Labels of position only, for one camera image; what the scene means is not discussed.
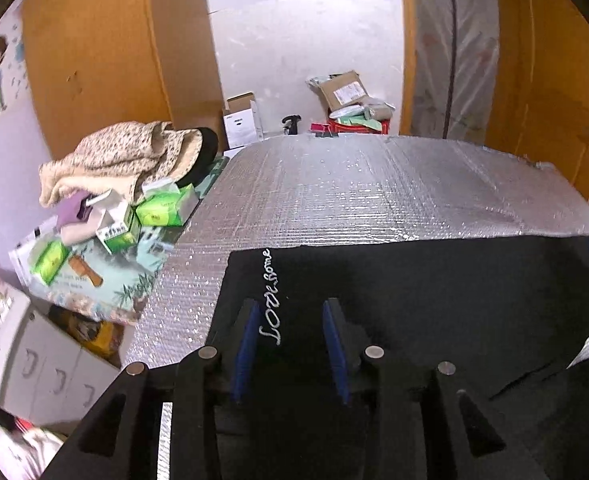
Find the green white carton box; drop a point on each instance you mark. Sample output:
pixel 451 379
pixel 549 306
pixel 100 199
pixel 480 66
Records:
pixel 119 227

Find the green tissue pack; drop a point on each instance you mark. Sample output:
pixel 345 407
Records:
pixel 168 208

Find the brown cardboard box with label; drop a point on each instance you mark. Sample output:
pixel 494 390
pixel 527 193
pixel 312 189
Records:
pixel 343 90

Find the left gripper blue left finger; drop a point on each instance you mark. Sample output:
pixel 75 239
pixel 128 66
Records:
pixel 236 344

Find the orange wooden door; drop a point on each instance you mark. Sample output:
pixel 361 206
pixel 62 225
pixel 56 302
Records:
pixel 541 99

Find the illustrated flat gift box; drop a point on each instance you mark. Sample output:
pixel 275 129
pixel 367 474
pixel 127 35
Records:
pixel 92 282

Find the translucent plastic door curtain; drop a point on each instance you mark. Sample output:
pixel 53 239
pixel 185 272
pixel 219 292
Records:
pixel 457 51

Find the white small cardboard box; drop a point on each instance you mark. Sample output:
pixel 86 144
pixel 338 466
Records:
pixel 242 121

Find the black garment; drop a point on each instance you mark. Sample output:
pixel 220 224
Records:
pixel 473 348

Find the orange wooden wardrobe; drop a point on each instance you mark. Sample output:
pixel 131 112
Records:
pixel 93 63

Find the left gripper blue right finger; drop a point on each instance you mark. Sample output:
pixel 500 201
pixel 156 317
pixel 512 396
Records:
pixel 346 343

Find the white drawer cabinet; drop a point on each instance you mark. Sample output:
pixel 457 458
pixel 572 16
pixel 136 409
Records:
pixel 46 377

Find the beige floral blanket pile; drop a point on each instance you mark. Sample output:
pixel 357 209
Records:
pixel 122 158

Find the red plastic crate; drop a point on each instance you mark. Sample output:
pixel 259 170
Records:
pixel 359 127

